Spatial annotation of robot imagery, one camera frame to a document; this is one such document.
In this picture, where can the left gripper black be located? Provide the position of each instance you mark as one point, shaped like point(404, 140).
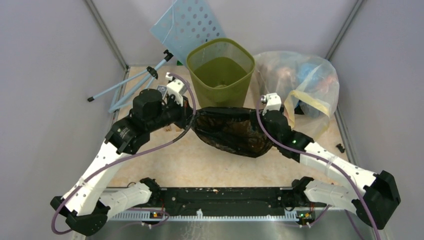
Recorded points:
point(186, 111)

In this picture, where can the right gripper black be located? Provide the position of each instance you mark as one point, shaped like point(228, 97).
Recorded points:
point(262, 118)

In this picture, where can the yellow translucent trash bag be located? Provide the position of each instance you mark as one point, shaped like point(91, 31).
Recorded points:
point(309, 113)

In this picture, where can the black trash bag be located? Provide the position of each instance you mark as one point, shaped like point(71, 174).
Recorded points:
point(232, 129)

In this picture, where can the green mesh trash bin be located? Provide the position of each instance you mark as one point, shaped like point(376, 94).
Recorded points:
point(221, 72)

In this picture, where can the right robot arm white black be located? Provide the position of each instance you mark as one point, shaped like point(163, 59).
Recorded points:
point(372, 196)

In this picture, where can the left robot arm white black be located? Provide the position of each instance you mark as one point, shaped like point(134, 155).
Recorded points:
point(86, 207)

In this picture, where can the clear trash bag with waste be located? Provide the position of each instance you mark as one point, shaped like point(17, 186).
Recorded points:
point(283, 71)

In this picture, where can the deck of playing cards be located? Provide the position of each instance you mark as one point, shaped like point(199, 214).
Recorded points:
point(162, 89)

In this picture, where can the light blue tripod stand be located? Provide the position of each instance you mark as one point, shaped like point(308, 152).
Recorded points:
point(150, 74)

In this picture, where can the small black clip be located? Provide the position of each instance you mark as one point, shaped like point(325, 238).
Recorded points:
point(341, 148)

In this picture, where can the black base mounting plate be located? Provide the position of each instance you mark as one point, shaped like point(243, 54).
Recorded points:
point(227, 201)

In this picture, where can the light blue perforated board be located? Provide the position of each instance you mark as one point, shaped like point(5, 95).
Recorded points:
point(185, 26)

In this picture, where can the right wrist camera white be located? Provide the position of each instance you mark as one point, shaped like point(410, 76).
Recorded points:
point(272, 102)

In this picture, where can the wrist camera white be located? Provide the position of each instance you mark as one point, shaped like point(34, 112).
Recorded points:
point(176, 87)
point(272, 102)

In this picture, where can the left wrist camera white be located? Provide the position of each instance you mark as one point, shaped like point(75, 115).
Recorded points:
point(176, 87)

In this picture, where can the grey slotted cable duct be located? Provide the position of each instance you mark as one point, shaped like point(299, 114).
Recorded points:
point(146, 216)

